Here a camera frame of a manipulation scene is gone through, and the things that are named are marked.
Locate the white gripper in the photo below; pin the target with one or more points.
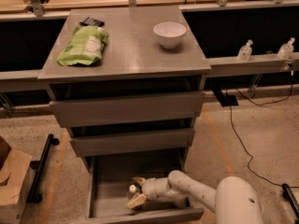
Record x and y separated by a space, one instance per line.
150 188

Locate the clear plastic bottle white cap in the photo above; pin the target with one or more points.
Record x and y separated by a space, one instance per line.
133 193

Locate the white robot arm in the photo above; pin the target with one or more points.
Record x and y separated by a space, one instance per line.
233 201

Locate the grey open bottom drawer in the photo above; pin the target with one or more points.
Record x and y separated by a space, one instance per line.
110 178

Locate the grey middle drawer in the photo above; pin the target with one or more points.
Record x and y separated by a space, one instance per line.
132 142

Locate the grey drawer cabinet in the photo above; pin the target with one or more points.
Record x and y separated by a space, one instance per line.
94 89

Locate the grey top drawer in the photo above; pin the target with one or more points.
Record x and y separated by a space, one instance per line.
127 109

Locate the clear pump bottle near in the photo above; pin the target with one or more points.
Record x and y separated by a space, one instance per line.
245 52

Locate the clear pump bottle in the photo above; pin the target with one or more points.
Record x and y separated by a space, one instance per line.
245 52
286 50

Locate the clear pump bottle far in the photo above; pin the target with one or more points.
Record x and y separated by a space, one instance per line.
286 50

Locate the black floor bar left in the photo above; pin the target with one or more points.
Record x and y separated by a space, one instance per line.
34 196

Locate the black floor bar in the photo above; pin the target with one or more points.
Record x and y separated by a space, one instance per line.
289 196
34 196

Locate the brown cardboard box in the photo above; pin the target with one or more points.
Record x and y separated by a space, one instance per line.
15 182

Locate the black floor bar right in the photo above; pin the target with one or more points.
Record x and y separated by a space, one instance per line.
289 196

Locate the green chip bag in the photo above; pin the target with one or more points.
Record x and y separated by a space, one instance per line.
85 46

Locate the white ceramic bowl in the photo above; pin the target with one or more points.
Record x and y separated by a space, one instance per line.
169 34

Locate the small black snack packet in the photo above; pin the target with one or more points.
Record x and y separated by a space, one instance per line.
92 22

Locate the black floor bracket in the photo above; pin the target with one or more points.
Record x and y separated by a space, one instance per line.
225 99

